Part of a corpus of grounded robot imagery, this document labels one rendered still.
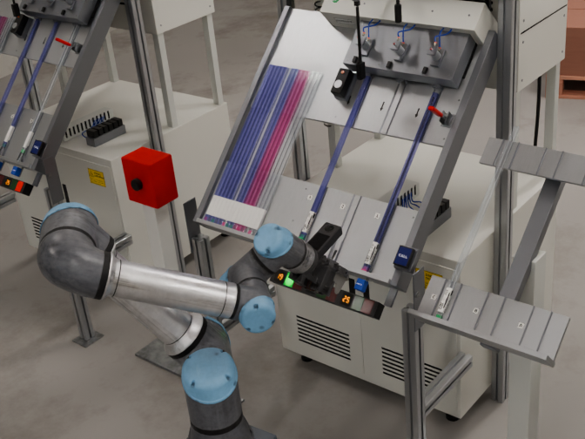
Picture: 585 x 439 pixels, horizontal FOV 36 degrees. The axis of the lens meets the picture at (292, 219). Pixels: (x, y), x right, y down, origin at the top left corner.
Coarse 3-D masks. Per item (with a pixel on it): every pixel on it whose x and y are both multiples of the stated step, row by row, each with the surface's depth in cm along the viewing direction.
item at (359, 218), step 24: (288, 192) 250; (312, 192) 246; (336, 192) 242; (288, 216) 247; (336, 216) 240; (360, 216) 236; (408, 216) 228; (336, 240) 237; (360, 240) 233; (384, 240) 230; (360, 264) 231; (384, 264) 227
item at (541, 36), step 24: (480, 0) 247; (528, 0) 244; (552, 0) 256; (528, 24) 248; (552, 24) 260; (528, 48) 251; (552, 48) 264; (528, 72) 255; (552, 72) 274; (552, 96) 277; (552, 120) 280; (336, 144) 305; (552, 144) 284
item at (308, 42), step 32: (288, 32) 270; (320, 32) 264; (352, 32) 258; (288, 64) 266; (320, 64) 260; (320, 96) 256; (352, 96) 250; (384, 96) 245; (416, 96) 239; (448, 96) 234; (384, 128) 241; (416, 128) 236; (448, 128) 231
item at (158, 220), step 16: (128, 160) 292; (144, 160) 290; (160, 160) 289; (128, 176) 296; (144, 176) 290; (160, 176) 291; (128, 192) 300; (144, 192) 294; (160, 192) 293; (176, 192) 298; (144, 208) 301; (160, 208) 300; (160, 224) 302; (160, 240) 304; (160, 256) 307; (176, 256) 312; (144, 352) 329; (160, 352) 328; (176, 368) 318
